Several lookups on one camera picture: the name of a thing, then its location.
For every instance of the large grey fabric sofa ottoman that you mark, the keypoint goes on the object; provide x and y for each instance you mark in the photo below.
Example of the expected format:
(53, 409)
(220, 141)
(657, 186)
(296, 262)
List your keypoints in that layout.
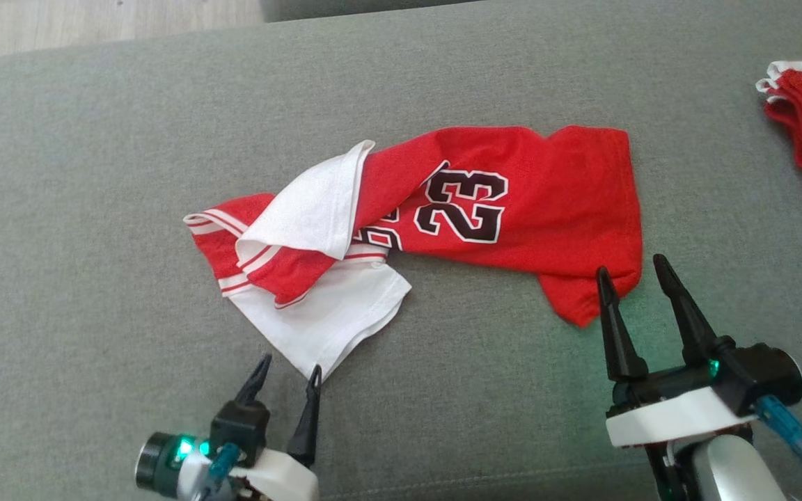
(95, 174)

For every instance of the red jersey with number 23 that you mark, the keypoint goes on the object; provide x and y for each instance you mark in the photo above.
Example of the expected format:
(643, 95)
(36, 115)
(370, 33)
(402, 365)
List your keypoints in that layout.
(547, 209)

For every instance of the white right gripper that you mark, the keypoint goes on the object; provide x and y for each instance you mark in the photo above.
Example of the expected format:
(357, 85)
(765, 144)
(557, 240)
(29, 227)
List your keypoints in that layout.
(672, 417)

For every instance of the grey fabric sofa seat cushion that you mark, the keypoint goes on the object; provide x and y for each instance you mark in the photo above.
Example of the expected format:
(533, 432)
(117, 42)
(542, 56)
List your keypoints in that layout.
(345, 8)

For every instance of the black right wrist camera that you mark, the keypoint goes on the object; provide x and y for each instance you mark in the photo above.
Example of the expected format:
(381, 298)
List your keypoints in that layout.
(763, 376)

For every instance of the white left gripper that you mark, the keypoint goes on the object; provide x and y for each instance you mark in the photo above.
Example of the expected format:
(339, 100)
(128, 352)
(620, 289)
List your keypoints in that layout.
(282, 480)

